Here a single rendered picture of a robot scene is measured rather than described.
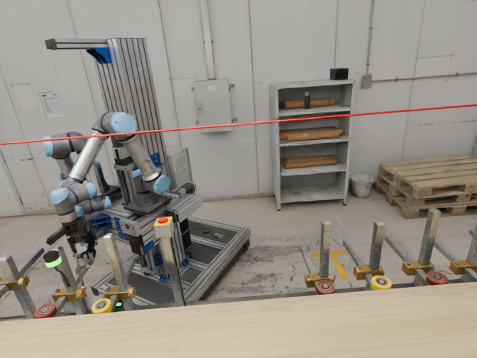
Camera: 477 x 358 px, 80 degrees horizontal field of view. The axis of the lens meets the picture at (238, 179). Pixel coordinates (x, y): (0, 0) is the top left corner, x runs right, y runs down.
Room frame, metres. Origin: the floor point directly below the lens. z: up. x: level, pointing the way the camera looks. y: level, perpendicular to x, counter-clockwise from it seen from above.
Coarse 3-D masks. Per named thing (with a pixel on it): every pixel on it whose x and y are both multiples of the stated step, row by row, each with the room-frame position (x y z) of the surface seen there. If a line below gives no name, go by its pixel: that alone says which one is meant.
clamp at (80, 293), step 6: (60, 288) 1.14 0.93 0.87; (78, 288) 1.13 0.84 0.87; (54, 294) 1.10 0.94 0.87; (60, 294) 1.10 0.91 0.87; (66, 294) 1.10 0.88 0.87; (72, 294) 1.10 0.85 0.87; (78, 294) 1.10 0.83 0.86; (84, 294) 1.13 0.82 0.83; (72, 300) 1.10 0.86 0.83; (78, 300) 1.10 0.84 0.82
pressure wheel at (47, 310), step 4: (48, 304) 1.00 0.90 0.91; (52, 304) 1.00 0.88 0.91; (40, 308) 0.98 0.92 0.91; (44, 308) 0.98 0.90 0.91; (48, 308) 0.98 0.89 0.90; (52, 308) 0.98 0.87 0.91; (56, 308) 1.00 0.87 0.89; (36, 312) 0.96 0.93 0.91; (40, 312) 0.97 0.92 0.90; (44, 312) 0.96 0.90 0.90; (48, 312) 0.96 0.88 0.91; (52, 312) 0.96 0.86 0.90; (56, 312) 0.98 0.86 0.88; (36, 316) 0.94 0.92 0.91; (40, 316) 0.94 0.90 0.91; (44, 316) 0.94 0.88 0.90; (48, 316) 0.95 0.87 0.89; (52, 316) 0.96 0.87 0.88
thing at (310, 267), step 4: (300, 248) 1.39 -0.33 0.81; (304, 248) 1.37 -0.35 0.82; (304, 252) 1.33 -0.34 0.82; (304, 256) 1.30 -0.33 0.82; (308, 256) 1.29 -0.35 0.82; (308, 260) 1.26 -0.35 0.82; (308, 264) 1.23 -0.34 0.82; (312, 264) 1.23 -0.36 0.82; (308, 268) 1.21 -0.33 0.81; (312, 268) 1.19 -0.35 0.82; (312, 272) 1.17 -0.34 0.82; (316, 272) 1.16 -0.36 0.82; (316, 284) 1.08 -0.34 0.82; (316, 288) 1.06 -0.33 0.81
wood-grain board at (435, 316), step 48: (432, 288) 0.92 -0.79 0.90; (0, 336) 0.86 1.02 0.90; (48, 336) 0.84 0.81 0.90; (96, 336) 0.82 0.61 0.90; (144, 336) 0.80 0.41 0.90; (192, 336) 0.79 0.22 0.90; (240, 336) 0.77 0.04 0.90; (288, 336) 0.75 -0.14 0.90; (336, 336) 0.74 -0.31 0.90; (384, 336) 0.72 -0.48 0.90; (432, 336) 0.71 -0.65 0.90
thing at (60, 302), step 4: (88, 260) 1.37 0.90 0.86; (88, 264) 1.34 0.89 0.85; (88, 268) 1.33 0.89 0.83; (84, 272) 1.29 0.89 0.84; (76, 276) 1.24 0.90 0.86; (76, 280) 1.21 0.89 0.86; (64, 296) 1.10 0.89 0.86; (60, 300) 1.07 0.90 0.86; (64, 300) 1.08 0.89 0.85; (56, 304) 1.05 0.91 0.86; (60, 304) 1.05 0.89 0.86; (64, 304) 1.07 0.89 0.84; (60, 308) 1.04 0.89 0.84; (56, 316) 1.00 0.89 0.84
